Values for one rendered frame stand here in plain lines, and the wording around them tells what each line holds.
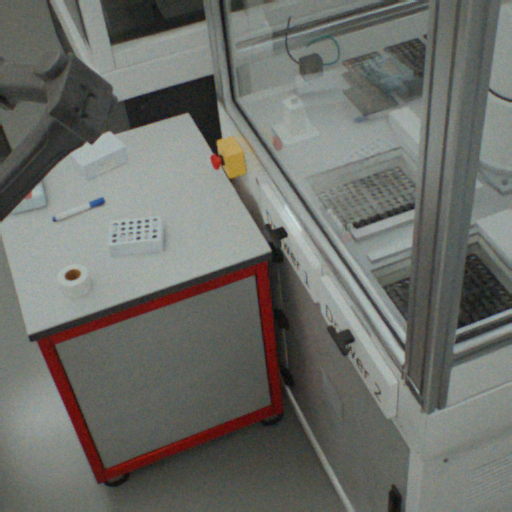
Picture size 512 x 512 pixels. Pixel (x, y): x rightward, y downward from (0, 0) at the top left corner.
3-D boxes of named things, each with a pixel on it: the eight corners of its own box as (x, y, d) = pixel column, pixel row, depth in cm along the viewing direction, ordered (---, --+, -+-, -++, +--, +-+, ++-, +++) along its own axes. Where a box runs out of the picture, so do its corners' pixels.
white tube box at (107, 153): (87, 181, 217) (82, 166, 213) (72, 166, 222) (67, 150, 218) (129, 161, 221) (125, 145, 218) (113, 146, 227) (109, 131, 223)
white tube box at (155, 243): (111, 256, 196) (107, 245, 193) (113, 232, 202) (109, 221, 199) (163, 251, 196) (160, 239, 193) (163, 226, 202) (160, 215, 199)
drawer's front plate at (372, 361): (387, 420, 152) (389, 385, 144) (320, 312, 171) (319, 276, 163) (396, 417, 152) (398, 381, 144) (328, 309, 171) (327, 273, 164)
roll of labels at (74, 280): (57, 297, 188) (53, 285, 185) (66, 275, 193) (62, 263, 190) (87, 298, 187) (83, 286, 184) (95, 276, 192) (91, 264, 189)
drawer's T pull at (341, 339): (343, 358, 152) (343, 353, 151) (326, 329, 157) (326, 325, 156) (361, 351, 153) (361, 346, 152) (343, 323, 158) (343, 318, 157)
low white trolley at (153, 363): (102, 505, 235) (27, 334, 181) (56, 349, 277) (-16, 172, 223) (290, 430, 247) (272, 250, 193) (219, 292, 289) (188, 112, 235)
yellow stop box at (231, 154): (227, 180, 200) (223, 157, 195) (217, 163, 205) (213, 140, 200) (246, 174, 201) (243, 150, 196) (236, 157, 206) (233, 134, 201)
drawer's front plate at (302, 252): (315, 304, 173) (313, 267, 165) (263, 220, 192) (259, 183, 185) (323, 301, 173) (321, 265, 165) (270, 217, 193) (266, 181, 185)
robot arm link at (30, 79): (43, 78, 115) (104, 124, 121) (66, 44, 116) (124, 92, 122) (-36, 75, 150) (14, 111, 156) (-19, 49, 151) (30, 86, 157)
